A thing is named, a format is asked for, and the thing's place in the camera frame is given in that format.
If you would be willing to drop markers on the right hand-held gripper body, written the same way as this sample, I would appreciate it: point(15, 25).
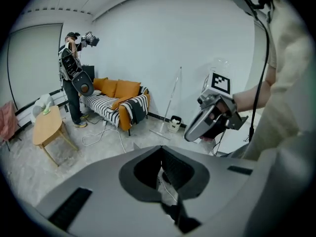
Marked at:
point(219, 85)

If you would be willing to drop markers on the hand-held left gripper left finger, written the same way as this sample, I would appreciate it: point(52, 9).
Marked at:
point(98, 181)

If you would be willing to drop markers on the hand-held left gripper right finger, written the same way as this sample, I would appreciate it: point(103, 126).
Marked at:
point(222, 194)

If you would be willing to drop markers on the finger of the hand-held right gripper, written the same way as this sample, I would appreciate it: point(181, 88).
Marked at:
point(197, 125)

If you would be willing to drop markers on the person's right forearm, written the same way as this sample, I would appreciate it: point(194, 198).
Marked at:
point(249, 99)

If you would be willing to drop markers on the person's right hand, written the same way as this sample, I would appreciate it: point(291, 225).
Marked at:
point(219, 112)

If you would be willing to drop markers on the crumpled white tissue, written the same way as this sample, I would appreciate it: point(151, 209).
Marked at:
point(175, 119)

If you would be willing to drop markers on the small white waste bin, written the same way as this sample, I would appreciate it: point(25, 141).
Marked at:
point(174, 126)

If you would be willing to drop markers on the white floor mop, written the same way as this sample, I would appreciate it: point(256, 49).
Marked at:
point(170, 100)

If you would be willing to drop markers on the black blanket with white stripes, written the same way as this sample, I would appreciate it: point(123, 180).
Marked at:
point(135, 107)

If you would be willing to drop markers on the orange sofa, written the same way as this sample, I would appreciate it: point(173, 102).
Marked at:
point(124, 117)

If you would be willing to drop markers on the person's beige shirt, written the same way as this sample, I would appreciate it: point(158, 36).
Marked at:
point(288, 70)

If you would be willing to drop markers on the wooden coffee table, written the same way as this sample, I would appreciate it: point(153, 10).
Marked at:
point(47, 127)

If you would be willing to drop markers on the white black striped blanket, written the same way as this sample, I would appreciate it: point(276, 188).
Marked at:
point(98, 102)

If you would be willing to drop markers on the orange cushion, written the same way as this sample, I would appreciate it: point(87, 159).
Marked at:
point(100, 83)
point(108, 88)
point(127, 89)
point(121, 102)

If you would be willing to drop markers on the small green white item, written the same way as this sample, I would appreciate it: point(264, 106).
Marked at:
point(47, 110)

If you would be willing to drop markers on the pink cloth covered chair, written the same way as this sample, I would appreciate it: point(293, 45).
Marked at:
point(7, 120)

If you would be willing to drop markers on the black box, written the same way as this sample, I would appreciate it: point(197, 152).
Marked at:
point(90, 71)

